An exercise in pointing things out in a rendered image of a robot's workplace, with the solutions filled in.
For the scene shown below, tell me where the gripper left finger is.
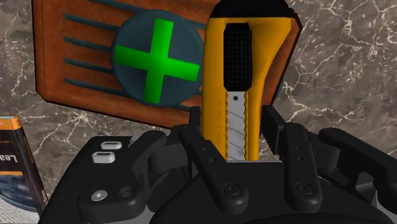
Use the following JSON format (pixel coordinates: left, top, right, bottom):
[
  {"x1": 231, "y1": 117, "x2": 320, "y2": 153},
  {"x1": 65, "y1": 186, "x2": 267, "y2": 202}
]
[{"x1": 77, "y1": 105, "x2": 249, "y2": 216}]

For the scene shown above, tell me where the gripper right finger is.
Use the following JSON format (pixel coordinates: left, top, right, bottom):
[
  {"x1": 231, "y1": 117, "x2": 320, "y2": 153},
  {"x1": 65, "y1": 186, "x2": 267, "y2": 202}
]
[{"x1": 261, "y1": 104, "x2": 397, "y2": 215}]

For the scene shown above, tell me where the yellow utility knife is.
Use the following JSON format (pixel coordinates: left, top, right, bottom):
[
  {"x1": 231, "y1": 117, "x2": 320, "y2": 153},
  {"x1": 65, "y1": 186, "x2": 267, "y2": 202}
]
[{"x1": 201, "y1": 0, "x2": 293, "y2": 162}]

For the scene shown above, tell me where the black device with silver buttons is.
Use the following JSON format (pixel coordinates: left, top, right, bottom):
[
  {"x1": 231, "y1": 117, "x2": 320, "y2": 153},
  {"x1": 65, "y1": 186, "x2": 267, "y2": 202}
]
[{"x1": 38, "y1": 134, "x2": 150, "y2": 224}]

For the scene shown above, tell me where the brown box with green cross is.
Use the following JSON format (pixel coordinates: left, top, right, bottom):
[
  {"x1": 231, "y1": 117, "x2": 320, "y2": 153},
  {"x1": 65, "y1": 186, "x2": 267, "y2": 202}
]
[{"x1": 32, "y1": 0, "x2": 303, "y2": 130}]

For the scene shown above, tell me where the black and orange book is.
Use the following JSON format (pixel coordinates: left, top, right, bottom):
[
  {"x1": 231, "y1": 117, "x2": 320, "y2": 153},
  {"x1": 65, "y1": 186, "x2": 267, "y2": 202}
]
[{"x1": 0, "y1": 115, "x2": 49, "y2": 224}]

